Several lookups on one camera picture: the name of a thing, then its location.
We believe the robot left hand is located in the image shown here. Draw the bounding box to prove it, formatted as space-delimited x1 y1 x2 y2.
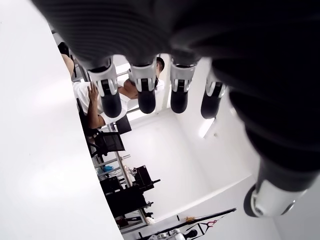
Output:
29 0 320 219

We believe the dark-haired person head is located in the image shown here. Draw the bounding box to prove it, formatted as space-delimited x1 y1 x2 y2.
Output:
154 56 166 91

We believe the ceiling light strip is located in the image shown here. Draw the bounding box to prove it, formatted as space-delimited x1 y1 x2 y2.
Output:
201 117 217 140

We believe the black monitor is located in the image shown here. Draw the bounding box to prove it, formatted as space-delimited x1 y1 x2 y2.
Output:
114 116 133 135

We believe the seated person white shirt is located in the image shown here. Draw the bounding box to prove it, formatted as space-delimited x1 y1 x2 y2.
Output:
57 42 140 130

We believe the black chair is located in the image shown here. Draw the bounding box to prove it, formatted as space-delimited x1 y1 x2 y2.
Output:
87 130 126 159

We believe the black boom stand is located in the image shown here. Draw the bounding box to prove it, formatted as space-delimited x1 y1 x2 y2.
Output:
176 207 238 237

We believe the black equipment cart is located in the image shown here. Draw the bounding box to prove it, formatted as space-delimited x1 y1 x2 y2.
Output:
99 164 161 222

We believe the white humanoid robot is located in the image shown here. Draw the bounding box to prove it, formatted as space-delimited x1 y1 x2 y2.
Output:
138 227 199 240

